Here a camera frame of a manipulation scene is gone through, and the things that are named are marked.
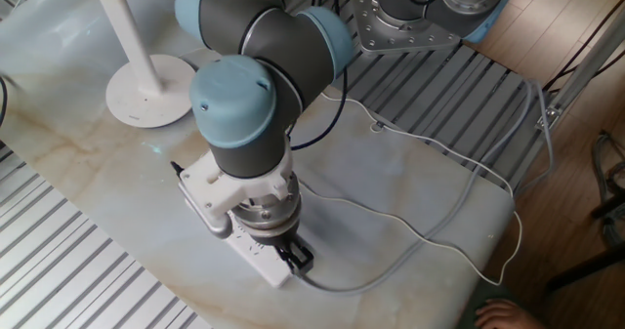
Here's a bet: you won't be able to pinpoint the grey power strip cable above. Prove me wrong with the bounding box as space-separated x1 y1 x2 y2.
295 79 556 296

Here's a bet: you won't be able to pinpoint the thin white lamp cord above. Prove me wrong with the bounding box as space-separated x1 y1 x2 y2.
292 92 523 287

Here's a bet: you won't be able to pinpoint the person's left hand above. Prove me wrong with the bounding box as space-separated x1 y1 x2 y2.
475 298 546 329

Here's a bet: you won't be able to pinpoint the marble pattern table mat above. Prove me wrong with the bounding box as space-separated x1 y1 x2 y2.
0 0 517 329

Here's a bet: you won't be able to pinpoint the aluminium profile post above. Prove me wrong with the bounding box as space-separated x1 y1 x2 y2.
534 6 625 133

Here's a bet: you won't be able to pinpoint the thin black floor wires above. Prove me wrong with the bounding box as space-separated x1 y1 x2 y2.
542 0 625 94

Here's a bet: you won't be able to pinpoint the white power strip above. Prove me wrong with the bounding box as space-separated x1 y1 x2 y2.
183 196 295 290

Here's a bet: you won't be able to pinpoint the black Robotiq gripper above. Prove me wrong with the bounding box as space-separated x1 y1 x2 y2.
251 224 316 275

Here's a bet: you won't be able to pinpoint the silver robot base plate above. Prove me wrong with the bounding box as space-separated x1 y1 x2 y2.
351 0 463 55

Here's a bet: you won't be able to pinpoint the white lamp base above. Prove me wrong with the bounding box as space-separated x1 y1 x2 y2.
90 0 196 129

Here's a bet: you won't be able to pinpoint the thick black gripper cable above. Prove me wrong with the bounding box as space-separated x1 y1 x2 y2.
287 0 351 152

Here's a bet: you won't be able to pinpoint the black chair base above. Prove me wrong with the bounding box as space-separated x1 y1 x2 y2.
546 131 625 294

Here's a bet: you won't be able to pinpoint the green trousers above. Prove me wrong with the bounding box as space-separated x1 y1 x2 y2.
456 279 494 329

